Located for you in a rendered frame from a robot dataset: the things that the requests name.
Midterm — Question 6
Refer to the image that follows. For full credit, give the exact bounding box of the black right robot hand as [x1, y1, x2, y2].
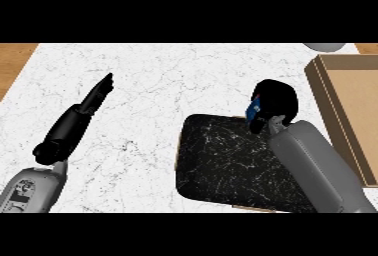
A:
[248, 79, 301, 135]

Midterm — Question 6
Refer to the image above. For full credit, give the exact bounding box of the blue can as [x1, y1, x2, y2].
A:
[245, 94, 262, 125]

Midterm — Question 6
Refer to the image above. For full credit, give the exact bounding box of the brown cardboard box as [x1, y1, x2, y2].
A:
[302, 53, 378, 188]

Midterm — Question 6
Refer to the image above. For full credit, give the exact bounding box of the black marbled tray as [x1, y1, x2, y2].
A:
[174, 113, 318, 214]

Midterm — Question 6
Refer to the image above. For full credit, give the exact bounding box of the grey round object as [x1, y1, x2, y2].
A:
[301, 43, 348, 54]

